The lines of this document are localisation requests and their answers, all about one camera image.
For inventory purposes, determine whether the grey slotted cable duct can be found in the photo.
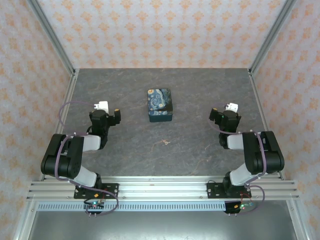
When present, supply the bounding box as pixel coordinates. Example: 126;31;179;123
36;202;251;212

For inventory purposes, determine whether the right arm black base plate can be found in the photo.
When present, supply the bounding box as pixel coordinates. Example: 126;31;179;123
206;181;252;200

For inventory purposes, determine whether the short aluminium frame post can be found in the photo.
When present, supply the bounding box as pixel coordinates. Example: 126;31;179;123
286;199;310;240
13;199;38;240

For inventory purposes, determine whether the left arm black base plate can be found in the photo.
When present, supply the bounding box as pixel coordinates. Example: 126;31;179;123
73;183;120;200

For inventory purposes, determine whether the grey metal panel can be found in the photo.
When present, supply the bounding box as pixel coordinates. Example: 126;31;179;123
27;211;298;240

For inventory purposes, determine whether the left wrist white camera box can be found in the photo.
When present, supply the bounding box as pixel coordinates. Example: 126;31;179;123
93;100;110;113

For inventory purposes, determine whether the aluminium table side rail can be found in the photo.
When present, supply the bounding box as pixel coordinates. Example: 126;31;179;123
39;68;80;181
248;68;286;181

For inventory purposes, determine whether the starry night tin box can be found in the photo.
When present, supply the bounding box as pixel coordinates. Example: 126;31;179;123
146;88;175;123

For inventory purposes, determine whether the aluminium front beam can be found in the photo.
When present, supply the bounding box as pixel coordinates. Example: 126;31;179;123
26;175;300;201

